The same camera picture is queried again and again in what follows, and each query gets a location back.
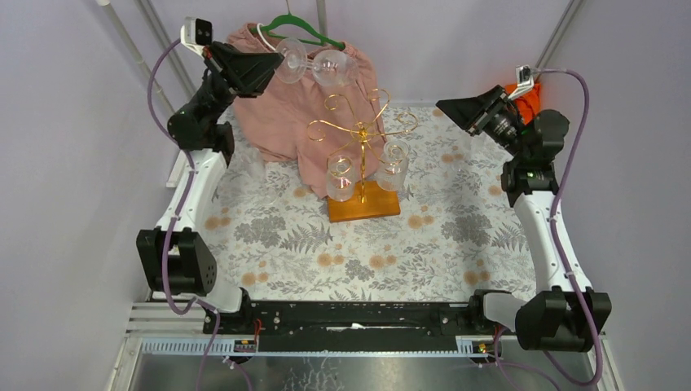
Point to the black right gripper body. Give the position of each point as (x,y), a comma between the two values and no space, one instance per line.
(501,126)

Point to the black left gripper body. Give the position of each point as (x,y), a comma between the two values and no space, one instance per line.
(223,67)

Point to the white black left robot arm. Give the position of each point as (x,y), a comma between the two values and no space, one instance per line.
(175,258)

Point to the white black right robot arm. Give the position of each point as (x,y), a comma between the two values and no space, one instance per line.
(566,313)

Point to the orange wooden rack base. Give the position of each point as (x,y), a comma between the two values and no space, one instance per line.
(377,203)

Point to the orange cloth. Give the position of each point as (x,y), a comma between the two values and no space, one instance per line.
(527,106)

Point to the green clothes hanger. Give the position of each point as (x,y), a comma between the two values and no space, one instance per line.
(306,32)

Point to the pink shorts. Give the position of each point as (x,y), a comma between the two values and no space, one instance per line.
(306,122)

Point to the floral table mat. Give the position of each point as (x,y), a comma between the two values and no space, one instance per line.
(455,233)

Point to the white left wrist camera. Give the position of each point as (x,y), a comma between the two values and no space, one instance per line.
(196,34)

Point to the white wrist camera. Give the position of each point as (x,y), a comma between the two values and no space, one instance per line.
(196,34)
(525,82)

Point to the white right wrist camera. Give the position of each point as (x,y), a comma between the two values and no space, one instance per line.
(525,82)

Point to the gold wire glass rack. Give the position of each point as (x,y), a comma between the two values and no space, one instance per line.
(362,132)

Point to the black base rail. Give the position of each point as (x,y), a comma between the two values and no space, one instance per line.
(342,327)

